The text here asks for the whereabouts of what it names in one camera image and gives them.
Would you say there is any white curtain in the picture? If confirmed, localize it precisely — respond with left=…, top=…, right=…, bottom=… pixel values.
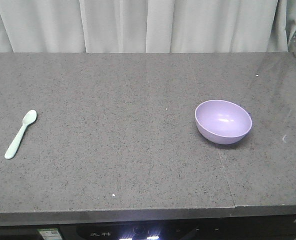
left=0, top=0, right=296, bottom=53

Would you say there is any pale green plastic spoon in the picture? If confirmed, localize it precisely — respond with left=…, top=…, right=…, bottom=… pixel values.
left=5, top=109, right=37, bottom=160

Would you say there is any grey stone countertop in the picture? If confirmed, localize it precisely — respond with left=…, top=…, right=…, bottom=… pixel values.
left=0, top=52, right=296, bottom=226

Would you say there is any black built-in dishwasher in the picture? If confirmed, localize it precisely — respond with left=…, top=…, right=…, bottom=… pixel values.
left=0, top=225, right=64, bottom=240

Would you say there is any black drawer disinfection cabinet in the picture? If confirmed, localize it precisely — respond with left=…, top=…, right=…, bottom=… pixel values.
left=59, top=215, right=296, bottom=240

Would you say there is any purple plastic bowl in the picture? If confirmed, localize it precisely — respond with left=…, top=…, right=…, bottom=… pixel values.
left=194, top=99, right=252, bottom=145

